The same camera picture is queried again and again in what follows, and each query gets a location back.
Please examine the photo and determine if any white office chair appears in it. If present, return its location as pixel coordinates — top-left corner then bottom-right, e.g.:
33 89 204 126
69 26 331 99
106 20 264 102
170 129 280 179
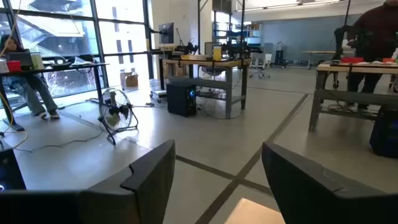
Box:
250 52 273 79

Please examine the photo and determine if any black computer tower blue light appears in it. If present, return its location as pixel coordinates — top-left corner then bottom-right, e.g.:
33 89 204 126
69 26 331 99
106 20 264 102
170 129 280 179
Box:
166 82 197 118

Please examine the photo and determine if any seated person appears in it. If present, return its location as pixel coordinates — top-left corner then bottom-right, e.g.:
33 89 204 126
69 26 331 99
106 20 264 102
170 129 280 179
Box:
0 34 60 120

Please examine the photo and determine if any computer monitor on arm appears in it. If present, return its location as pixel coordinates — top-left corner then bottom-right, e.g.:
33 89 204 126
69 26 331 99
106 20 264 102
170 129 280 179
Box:
158 22 175 45

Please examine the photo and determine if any small red box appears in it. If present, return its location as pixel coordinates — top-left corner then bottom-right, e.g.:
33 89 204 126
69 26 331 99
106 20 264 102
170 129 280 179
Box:
6 60 22 73

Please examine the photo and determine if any grey laptop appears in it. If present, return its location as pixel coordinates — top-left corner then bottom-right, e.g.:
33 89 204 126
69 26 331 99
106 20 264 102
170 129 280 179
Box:
8 52 34 70

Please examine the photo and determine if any pale green box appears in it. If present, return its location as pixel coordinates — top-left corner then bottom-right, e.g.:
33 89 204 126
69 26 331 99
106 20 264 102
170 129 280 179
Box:
30 52 45 70

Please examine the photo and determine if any black device with light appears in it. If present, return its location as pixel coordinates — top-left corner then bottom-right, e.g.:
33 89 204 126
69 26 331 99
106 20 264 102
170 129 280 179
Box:
0 147 27 191

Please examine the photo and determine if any black floor fan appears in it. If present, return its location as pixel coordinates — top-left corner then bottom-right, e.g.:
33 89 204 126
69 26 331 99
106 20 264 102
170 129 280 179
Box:
98 87 139 146

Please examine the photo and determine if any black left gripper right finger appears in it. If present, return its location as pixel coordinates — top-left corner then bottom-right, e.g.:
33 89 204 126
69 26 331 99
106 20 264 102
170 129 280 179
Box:
262 142 398 224

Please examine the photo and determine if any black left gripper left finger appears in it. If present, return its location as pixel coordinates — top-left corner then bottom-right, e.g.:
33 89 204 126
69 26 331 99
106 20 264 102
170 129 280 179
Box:
79 139 177 224

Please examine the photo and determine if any black desk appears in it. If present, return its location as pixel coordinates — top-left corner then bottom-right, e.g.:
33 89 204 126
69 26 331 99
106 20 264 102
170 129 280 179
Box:
0 62 109 132

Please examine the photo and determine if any black floor cable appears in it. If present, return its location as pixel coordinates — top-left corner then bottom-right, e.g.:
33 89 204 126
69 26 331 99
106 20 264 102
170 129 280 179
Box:
14 129 105 153

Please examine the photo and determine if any yellow cable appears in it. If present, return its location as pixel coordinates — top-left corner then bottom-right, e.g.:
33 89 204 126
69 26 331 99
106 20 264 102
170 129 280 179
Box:
0 93 28 150

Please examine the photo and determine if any wooden workbench grey frame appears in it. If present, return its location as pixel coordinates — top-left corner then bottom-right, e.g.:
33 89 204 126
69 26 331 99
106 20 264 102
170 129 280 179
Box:
308 63 398 133

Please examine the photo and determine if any cardboard box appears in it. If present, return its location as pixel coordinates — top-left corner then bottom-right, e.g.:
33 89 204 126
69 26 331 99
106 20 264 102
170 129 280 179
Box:
120 72 139 88

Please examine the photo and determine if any standing person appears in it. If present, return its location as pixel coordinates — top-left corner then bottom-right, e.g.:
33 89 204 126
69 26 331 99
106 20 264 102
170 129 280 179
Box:
346 0 398 110

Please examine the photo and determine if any wooden top workbench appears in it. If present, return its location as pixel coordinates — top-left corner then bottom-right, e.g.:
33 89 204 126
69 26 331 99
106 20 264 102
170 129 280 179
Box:
162 58 249 119

